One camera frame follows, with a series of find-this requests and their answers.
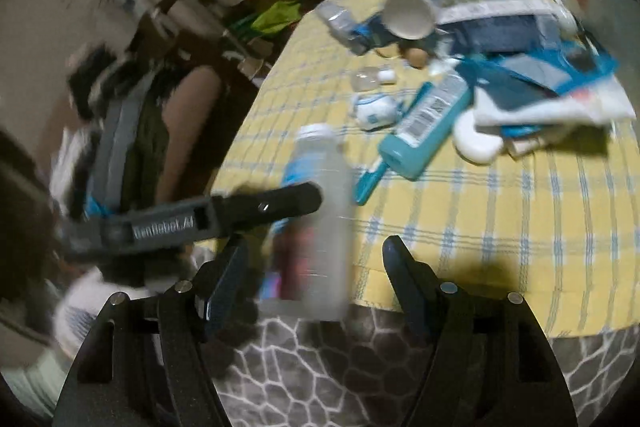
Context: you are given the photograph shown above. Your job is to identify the crumpled white blue packet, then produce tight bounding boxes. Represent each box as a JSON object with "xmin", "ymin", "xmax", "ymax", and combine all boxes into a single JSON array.
[{"xmin": 352, "ymin": 92, "xmax": 401, "ymax": 130}]

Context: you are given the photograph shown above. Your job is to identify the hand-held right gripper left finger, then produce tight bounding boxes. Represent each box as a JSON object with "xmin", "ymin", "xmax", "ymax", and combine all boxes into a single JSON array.
[{"xmin": 52, "ymin": 237, "xmax": 251, "ymax": 427}]

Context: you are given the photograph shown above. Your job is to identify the teal bottle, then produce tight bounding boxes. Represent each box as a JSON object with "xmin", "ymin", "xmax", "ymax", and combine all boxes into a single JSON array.
[{"xmin": 377, "ymin": 69, "xmax": 473, "ymax": 180}]

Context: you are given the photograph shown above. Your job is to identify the white paper cup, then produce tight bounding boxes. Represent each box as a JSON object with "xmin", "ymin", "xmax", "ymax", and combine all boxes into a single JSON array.
[{"xmin": 382, "ymin": 0, "xmax": 448, "ymax": 40}]

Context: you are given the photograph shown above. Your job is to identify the clear plastic bottle white cap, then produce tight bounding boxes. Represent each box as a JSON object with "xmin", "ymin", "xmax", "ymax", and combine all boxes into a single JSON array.
[{"xmin": 260, "ymin": 124, "xmax": 356, "ymax": 323}]

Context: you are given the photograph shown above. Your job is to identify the blue toothbrush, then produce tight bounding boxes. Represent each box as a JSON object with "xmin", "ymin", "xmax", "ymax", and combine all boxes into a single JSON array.
[{"xmin": 352, "ymin": 81, "xmax": 436, "ymax": 206}]

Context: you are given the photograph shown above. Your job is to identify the blue plastic pouch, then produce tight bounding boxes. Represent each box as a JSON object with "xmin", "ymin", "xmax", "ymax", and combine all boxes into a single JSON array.
[{"xmin": 457, "ymin": 42, "xmax": 618, "ymax": 108}]

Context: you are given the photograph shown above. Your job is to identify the green cloth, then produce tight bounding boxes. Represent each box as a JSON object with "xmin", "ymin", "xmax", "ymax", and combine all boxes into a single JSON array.
[{"xmin": 250, "ymin": 0, "xmax": 303, "ymax": 38}]

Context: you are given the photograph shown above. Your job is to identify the white floral packet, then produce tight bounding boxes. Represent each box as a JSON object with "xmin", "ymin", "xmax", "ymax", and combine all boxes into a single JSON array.
[{"xmin": 472, "ymin": 77, "xmax": 626, "ymax": 130}]

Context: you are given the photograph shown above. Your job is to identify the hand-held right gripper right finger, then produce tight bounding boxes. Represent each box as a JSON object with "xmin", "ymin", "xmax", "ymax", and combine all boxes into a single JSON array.
[{"xmin": 382, "ymin": 236, "xmax": 578, "ymax": 427}]

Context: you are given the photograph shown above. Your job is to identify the yellow checked cloth desktop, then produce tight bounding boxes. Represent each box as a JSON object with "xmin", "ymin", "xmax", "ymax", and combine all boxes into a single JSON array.
[{"xmin": 192, "ymin": 0, "xmax": 640, "ymax": 338}]

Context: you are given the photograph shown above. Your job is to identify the white printed box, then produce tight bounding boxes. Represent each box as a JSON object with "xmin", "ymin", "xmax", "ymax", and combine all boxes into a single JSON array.
[{"xmin": 440, "ymin": 0, "xmax": 571, "ymax": 58}]

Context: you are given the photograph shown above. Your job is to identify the grey stone pattern rug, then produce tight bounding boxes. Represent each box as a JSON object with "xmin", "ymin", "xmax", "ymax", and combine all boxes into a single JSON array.
[{"xmin": 210, "ymin": 302, "xmax": 640, "ymax": 427}]

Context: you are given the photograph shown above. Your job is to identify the small clear bottle white cap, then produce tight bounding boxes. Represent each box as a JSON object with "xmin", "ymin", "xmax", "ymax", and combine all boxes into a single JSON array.
[{"xmin": 350, "ymin": 66, "xmax": 396, "ymax": 92}]

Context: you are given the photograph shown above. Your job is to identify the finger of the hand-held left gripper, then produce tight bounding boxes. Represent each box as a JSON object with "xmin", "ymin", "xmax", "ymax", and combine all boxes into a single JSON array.
[{"xmin": 209, "ymin": 181, "xmax": 324, "ymax": 239}]

